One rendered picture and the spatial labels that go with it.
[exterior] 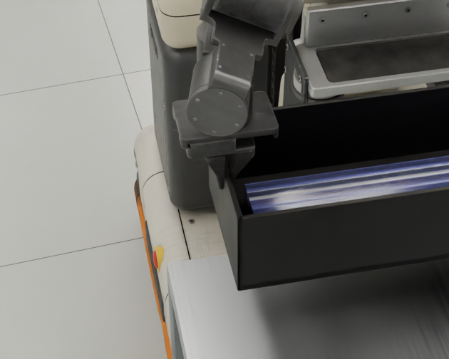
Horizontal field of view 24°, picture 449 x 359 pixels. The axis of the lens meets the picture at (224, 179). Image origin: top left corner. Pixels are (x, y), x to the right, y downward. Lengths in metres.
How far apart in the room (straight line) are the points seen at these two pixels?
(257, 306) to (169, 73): 0.66
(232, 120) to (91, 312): 1.34
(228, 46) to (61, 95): 1.84
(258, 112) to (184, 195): 0.90
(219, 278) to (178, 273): 0.05
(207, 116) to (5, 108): 1.83
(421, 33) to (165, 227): 0.76
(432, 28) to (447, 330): 0.46
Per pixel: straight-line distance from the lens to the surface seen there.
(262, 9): 0.97
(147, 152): 2.18
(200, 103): 0.95
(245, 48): 0.97
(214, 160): 1.07
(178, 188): 1.96
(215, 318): 1.21
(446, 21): 1.48
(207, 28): 1.02
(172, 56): 1.77
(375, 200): 1.09
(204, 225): 2.02
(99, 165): 2.56
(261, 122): 1.07
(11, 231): 2.44
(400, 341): 1.21
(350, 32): 1.44
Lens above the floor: 1.75
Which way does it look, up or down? 44 degrees down
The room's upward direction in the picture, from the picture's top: straight up
